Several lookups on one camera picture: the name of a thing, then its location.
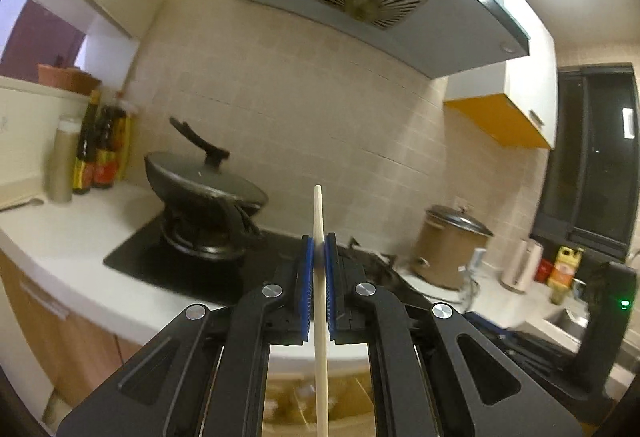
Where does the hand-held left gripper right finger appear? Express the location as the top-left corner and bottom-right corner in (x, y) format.
(323, 232), (584, 437)

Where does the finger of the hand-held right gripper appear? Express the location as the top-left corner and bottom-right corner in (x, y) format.
(469, 311), (582, 399)

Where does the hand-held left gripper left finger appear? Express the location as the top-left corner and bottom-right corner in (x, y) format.
(57, 233), (318, 437)

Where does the wooden chopstick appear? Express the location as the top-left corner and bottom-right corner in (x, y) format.
(310, 185), (331, 437)

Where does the steel sink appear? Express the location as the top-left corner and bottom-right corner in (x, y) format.
(539, 306), (601, 349)

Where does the red box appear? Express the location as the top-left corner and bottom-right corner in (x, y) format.
(535, 258), (557, 284)

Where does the yellow cooking oil bottle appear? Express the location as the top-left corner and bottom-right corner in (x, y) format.
(546, 245), (587, 304)

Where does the white kettle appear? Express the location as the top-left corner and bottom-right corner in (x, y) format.
(500, 238), (545, 294)

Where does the brown rice cooker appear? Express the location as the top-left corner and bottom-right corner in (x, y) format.
(410, 203), (496, 292)

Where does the black gas stove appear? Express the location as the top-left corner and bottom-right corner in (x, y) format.
(102, 214), (436, 315)

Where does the black wok with lid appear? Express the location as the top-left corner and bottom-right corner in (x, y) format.
(143, 116), (269, 219)

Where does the dark window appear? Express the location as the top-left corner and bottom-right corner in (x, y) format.
(529, 63), (640, 262)

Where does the white kitchen countertop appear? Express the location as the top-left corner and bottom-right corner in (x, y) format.
(0, 179), (601, 363)

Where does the red label sauce bottle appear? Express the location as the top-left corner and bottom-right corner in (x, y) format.
(92, 104), (127, 190)

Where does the yellow sauce bottle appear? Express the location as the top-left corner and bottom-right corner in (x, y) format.
(117, 101), (137, 182)

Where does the dark soy sauce bottle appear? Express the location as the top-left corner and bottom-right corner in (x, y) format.
(72, 89), (102, 196)

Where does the beige canister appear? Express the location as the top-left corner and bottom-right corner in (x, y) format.
(47, 114), (83, 204)

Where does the terracotta pot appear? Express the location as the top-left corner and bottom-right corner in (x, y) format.
(37, 61), (102, 96)

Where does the white and yellow wall cabinet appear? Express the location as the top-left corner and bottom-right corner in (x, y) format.
(442, 0), (559, 151)

